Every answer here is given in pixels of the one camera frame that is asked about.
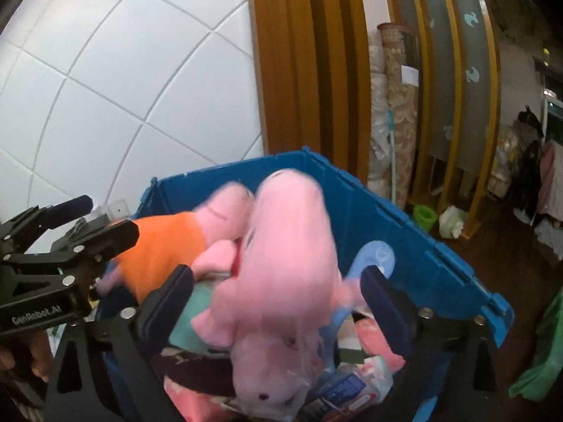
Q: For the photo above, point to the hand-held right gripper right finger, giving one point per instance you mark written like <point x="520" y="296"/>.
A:
<point x="387" y="312"/>

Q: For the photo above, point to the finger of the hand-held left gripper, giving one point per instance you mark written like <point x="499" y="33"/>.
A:
<point x="110" y="237"/>
<point x="48" y="217"/>

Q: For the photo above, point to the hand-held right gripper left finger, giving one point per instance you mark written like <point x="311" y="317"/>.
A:
<point x="171" y="303"/>

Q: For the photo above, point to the pink tissue pack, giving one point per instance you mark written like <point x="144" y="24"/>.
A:
<point x="376" y="336"/>

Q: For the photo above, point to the orange dress pig plush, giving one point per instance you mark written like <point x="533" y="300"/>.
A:
<point x="162" y="246"/>

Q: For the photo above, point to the blue plastic packet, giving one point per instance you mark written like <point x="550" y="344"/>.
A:
<point x="343" y="393"/>

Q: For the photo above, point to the blue plastic crate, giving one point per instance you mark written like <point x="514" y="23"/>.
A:
<point x="374" y="211"/>

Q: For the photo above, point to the teal dress pig plush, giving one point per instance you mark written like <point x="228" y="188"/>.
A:
<point x="286" y="272"/>

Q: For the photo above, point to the person's left hand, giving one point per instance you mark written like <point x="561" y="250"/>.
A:
<point x="39" y="356"/>

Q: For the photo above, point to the light blue plastic hanger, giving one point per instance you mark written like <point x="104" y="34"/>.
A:
<point x="357" y="268"/>

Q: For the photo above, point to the green cardboard box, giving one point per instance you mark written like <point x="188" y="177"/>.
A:
<point x="352" y="355"/>

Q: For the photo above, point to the dark maroon knit hat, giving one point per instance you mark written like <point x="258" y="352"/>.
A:
<point x="198" y="378"/>

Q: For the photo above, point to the green plastic cup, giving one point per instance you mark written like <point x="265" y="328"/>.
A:
<point x="424" y="219"/>

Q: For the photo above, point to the white green plastic bag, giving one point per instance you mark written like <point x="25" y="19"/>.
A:
<point x="453" y="222"/>

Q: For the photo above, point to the green cloth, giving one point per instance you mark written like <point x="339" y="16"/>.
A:
<point x="541" y="360"/>

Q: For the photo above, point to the white rolled carpet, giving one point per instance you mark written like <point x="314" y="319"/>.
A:
<point x="378" y="132"/>

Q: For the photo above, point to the beige cloth bundle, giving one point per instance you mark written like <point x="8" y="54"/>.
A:
<point x="506" y="158"/>

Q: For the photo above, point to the floral rolled carpet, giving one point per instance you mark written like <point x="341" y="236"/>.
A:
<point x="402" y="110"/>

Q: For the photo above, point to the pink hanging cloth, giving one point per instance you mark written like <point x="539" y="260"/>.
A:
<point x="552" y="176"/>

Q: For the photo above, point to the window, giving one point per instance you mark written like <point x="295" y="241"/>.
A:
<point x="555" y="110"/>

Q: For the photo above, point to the white plastic bracket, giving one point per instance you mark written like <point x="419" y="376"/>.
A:
<point x="116" y="207"/>

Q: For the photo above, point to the wooden partition frame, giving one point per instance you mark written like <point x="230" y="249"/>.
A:
<point x="299" y="74"/>

